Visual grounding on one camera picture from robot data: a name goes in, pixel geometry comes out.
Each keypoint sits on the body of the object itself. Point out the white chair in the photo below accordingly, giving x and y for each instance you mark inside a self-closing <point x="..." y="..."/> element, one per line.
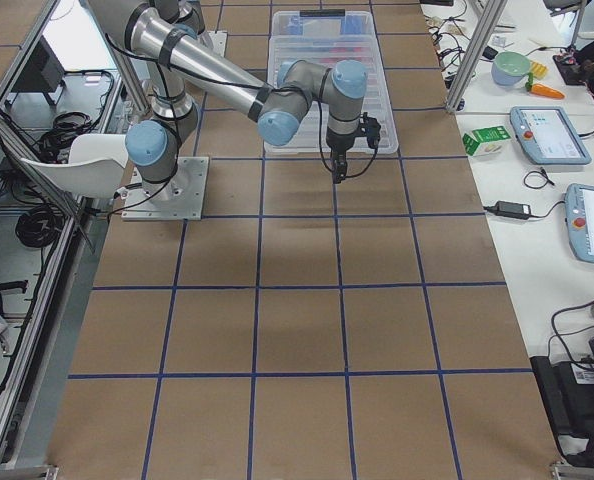
<point x="95" y="166"/>

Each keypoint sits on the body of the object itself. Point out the clear plastic storage box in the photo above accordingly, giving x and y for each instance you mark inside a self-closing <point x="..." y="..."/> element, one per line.
<point x="319" y="35"/>

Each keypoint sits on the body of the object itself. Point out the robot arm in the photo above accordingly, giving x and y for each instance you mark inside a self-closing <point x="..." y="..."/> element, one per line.
<point x="136" y="28"/>
<point x="184" y="12"/>

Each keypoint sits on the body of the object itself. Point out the black power adapter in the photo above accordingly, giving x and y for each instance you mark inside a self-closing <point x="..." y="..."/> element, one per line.
<point x="512" y="210"/>

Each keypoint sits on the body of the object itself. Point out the blue teach pendant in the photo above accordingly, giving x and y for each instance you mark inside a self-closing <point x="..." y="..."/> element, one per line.
<point x="547" y="136"/>
<point x="579" y="208"/>

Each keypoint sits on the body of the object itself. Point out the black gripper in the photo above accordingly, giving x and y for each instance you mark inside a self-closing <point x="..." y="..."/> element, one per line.
<point x="337" y="150"/>

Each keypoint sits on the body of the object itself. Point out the green bowl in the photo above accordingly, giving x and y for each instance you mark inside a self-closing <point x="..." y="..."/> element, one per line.
<point x="508" y="68"/>

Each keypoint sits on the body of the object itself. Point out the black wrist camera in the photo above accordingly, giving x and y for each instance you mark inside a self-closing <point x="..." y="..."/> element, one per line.
<point x="370" y="129"/>

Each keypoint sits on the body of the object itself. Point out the toy carrot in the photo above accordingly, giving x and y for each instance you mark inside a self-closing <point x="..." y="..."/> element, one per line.
<point x="542" y="90"/>

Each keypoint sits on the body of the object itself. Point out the aluminium frame post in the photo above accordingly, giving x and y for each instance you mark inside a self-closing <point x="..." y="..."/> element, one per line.
<point x="481" y="34"/>

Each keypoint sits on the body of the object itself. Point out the green white carton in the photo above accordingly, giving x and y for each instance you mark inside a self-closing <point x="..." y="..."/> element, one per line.
<point x="485" y="141"/>

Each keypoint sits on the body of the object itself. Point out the yellow toy corn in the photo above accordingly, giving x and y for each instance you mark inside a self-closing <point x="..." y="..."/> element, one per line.
<point x="538" y="70"/>

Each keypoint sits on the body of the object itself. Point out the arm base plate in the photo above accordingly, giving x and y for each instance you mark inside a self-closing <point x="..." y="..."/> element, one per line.
<point x="215" y="41"/>
<point x="182" y="198"/>

